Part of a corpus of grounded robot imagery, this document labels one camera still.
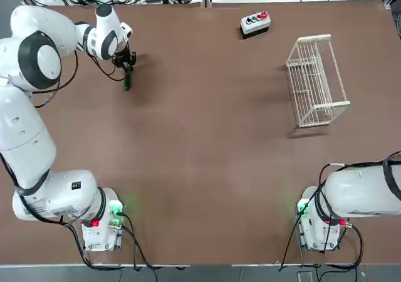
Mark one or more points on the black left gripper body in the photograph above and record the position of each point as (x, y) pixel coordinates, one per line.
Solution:
(122, 57)

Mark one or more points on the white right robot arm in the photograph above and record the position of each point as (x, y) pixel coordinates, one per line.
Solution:
(360, 191)

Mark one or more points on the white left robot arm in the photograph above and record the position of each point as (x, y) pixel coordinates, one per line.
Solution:
(28, 131)

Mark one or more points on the white push-button control box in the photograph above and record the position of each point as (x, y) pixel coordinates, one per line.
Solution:
(254, 25)

